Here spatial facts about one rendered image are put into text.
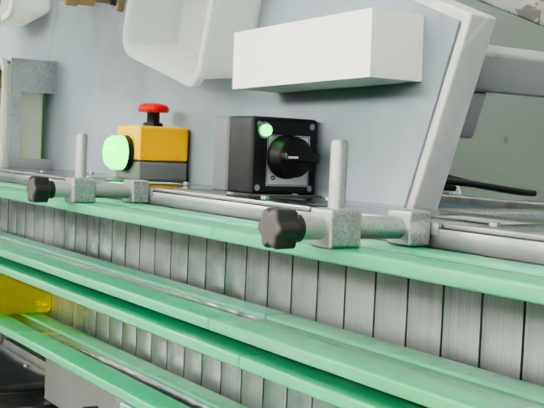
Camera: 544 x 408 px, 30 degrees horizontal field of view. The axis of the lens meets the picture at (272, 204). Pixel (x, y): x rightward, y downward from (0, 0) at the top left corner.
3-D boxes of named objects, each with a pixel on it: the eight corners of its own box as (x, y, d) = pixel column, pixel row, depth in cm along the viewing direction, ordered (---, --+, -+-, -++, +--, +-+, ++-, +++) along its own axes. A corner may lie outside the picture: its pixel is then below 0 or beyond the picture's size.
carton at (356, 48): (280, 37, 113) (234, 32, 110) (423, 14, 93) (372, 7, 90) (278, 92, 113) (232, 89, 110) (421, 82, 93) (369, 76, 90)
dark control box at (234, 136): (277, 191, 113) (210, 190, 109) (280, 120, 113) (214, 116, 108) (319, 196, 106) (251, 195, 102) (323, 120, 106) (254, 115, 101)
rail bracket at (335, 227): (404, 243, 75) (251, 245, 68) (410, 144, 75) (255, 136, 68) (441, 248, 72) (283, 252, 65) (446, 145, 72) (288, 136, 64)
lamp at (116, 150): (118, 169, 131) (97, 168, 129) (120, 134, 131) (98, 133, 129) (133, 171, 127) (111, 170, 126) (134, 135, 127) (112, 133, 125)
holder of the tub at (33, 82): (18, 216, 187) (-24, 215, 183) (23, 65, 185) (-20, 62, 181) (51, 223, 172) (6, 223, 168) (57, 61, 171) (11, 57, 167)
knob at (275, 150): (302, 179, 105) (320, 180, 102) (265, 178, 103) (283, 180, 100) (304, 135, 105) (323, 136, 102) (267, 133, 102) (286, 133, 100)
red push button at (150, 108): (132, 129, 131) (133, 102, 131) (159, 130, 134) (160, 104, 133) (145, 129, 128) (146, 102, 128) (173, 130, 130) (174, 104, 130)
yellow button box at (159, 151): (165, 180, 136) (114, 178, 132) (167, 124, 136) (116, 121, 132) (190, 182, 130) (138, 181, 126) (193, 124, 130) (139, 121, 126)
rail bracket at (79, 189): (138, 201, 114) (23, 201, 107) (141, 136, 114) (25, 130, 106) (155, 204, 111) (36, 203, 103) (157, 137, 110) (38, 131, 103)
